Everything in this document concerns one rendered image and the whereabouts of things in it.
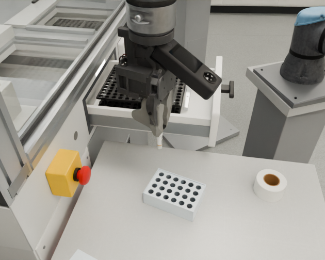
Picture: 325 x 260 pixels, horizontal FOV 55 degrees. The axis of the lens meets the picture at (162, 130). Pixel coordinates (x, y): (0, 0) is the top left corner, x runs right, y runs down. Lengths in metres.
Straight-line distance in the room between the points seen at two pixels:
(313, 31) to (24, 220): 0.95
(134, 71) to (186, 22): 1.23
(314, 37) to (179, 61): 0.69
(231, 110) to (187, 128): 1.54
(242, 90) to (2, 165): 2.20
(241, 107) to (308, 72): 1.24
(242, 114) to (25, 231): 1.87
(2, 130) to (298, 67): 0.95
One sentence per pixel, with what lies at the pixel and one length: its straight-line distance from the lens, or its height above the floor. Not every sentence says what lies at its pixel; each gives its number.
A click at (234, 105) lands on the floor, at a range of 2.38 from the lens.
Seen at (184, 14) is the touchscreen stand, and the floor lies 0.77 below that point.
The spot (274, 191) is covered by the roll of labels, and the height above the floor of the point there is 0.80.
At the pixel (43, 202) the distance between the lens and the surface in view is 0.68.
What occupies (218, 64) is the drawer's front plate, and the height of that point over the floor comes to 0.93.
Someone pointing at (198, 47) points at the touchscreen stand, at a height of 0.57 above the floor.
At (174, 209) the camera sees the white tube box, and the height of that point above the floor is 0.78.
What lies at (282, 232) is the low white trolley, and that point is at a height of 0.76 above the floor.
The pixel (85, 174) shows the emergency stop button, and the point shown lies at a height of 0.89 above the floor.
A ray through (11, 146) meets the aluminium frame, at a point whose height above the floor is 1.03.
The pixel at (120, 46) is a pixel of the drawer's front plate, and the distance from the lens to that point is 1.05.
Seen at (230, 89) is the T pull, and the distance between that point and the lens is 0.86.
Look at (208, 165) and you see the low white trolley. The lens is 0.85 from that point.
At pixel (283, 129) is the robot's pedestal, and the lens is 1.23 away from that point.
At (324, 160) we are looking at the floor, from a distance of 2.14.
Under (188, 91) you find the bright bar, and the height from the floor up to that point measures 0.85.
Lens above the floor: 1.37
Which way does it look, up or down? 41 degrees down
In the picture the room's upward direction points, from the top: straight up
